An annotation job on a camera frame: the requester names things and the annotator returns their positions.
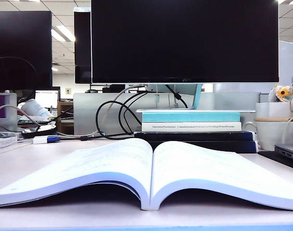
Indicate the large white mug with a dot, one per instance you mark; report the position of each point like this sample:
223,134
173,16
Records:
269,134

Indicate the lit white background screen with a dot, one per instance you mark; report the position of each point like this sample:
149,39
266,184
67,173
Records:
46,98

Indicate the white board panel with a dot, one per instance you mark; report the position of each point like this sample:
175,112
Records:
288,65

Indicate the white book with printed spine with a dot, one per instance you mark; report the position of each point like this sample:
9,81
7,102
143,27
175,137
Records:
192,126

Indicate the plush toy with sunflower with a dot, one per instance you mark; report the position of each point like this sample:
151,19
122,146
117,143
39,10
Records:
282,92

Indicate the teal book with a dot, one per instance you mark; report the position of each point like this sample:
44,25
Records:
192,117

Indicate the purple and grey box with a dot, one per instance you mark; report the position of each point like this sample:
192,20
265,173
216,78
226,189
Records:
2,108

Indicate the light blue monitor stand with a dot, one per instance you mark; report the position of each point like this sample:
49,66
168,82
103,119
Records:
198,96

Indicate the white adapter with blue plug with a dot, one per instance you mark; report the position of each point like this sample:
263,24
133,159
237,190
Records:
41,139

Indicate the wooden cabinet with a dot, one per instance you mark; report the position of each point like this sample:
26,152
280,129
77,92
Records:
64,115

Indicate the large black AOC monitor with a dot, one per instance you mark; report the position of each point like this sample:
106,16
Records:
184,41

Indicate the wooden round lid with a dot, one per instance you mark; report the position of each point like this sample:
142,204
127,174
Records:
271,119

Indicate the thin dark blue book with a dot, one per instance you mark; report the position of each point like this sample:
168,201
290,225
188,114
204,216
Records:
196,136

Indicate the thick book dark blue cover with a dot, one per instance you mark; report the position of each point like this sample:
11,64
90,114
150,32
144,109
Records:
184,168

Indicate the silver usb hub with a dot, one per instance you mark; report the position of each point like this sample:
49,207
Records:
288,150

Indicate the black monitor with white edge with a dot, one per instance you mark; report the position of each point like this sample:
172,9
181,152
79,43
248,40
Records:
82,48

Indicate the small white cup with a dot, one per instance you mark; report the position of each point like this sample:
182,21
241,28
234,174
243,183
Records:
269,110

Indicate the black monitor with dark bezel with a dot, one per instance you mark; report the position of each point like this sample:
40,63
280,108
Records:
21,48

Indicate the black computer mouse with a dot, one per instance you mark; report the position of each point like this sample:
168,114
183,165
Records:
91,91

